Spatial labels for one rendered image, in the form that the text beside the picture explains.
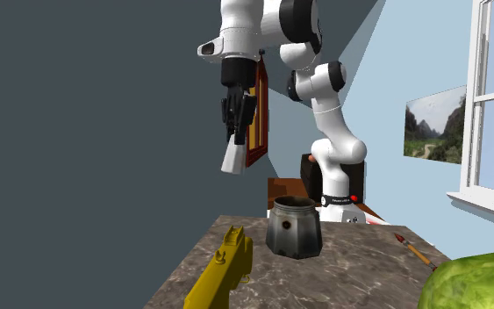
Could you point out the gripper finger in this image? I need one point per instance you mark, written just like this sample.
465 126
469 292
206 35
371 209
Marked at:
242 115
228 115

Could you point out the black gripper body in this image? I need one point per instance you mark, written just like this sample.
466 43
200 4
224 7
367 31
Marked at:
239 72

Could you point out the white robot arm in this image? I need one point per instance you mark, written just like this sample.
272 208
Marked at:
332 128

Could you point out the black box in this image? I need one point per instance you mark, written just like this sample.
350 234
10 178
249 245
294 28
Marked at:
311 179

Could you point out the grey metal moka pot base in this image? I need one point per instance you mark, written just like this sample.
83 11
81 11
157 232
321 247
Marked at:
293 233

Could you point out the yellow toy gun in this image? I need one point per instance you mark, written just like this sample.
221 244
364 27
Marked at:
225 274

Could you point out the white window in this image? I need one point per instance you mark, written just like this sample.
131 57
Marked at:
471 128

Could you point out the green watermelon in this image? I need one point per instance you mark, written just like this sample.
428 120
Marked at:
473 282

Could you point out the red framed yellow wall picture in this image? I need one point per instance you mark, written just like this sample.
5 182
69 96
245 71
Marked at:
262 115

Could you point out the landscape wall picture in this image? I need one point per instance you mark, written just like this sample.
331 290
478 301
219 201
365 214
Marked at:
437 128

